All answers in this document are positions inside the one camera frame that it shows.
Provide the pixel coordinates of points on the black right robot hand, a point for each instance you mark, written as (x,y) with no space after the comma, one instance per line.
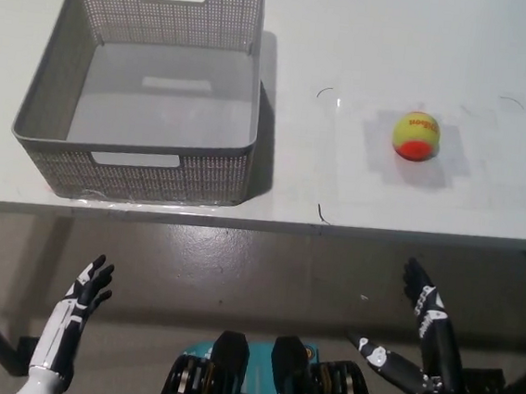
(437,349)

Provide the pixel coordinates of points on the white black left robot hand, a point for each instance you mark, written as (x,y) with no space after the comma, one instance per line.
(70,313)

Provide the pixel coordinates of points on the yellow orange tennis ball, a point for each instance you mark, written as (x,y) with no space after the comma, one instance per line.
(416,133)

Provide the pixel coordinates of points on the grey perforated plastic basket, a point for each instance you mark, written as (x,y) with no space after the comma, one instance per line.
(152,182)

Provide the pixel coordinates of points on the clear plastic sheet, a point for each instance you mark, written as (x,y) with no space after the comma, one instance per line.
(487,190)

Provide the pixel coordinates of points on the black teal robot body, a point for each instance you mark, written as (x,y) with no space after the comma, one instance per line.
(226,380)

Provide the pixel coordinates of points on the grey tape patch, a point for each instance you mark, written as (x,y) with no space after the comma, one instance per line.
(380,143)

